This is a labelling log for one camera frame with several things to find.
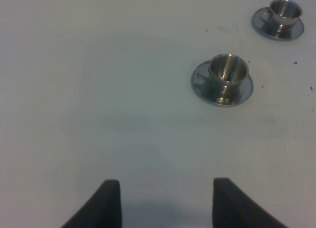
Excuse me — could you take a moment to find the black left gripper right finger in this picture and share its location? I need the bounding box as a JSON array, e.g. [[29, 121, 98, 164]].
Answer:
[[212, 178, 286, 228]]

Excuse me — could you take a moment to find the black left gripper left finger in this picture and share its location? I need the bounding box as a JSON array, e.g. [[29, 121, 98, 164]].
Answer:
[[63, 180, 122, 228]]

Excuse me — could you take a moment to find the near stainless steel teacup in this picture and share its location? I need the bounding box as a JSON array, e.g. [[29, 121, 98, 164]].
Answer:
[[208, 54, 249, 104]]

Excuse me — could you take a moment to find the stainless steel teacup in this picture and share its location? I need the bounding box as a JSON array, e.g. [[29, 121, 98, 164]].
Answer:
[[268, 0, 303, 26], [208, 54, 249, 104]]

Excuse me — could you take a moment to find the far stainless steel teacup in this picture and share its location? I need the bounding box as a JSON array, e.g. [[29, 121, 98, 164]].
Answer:
[[268, 0, 303, 26]]

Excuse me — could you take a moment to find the near steel saucer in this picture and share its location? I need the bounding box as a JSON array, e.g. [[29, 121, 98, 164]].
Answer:
[[191, 61, 254, 107]]

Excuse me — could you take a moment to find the steel saucer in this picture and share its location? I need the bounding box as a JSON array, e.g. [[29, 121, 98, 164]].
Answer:
[[251, 7, 305, 41], [191, 61, 254, 107]]

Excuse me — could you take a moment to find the far steel saucer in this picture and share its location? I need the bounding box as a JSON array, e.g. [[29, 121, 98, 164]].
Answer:
[[251, 7, 305, 41]]

